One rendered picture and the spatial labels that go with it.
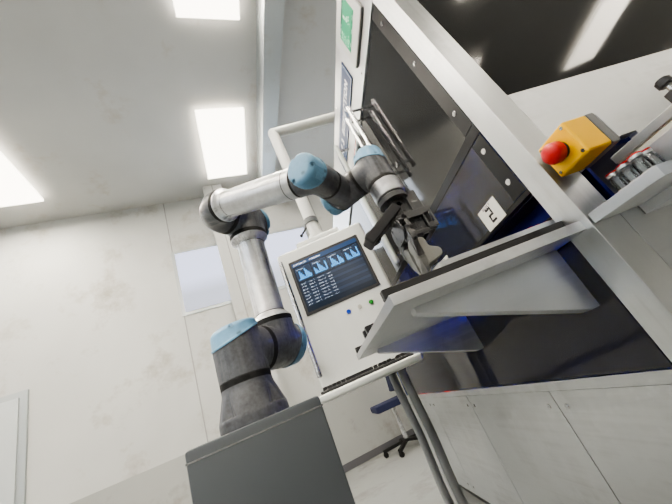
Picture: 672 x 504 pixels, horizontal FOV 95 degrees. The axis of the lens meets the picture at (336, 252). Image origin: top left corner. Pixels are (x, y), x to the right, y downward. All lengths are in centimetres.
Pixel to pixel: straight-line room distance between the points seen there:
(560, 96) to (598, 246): 38
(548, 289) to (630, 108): 48
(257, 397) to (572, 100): 96
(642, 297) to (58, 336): 524
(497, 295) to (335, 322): 99
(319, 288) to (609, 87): 126
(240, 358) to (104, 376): 417
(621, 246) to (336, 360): 115
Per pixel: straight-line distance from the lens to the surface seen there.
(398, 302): 52
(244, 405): 73
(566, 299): 75
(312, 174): 67
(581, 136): 71
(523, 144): 79
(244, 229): 98
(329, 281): 159
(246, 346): 76
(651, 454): 94
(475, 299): 66
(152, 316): 492
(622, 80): 110
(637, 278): 73
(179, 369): 463
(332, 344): 153
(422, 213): 70
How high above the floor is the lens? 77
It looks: 24 degrees up
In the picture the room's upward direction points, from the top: 24 degrees counter-clockwise
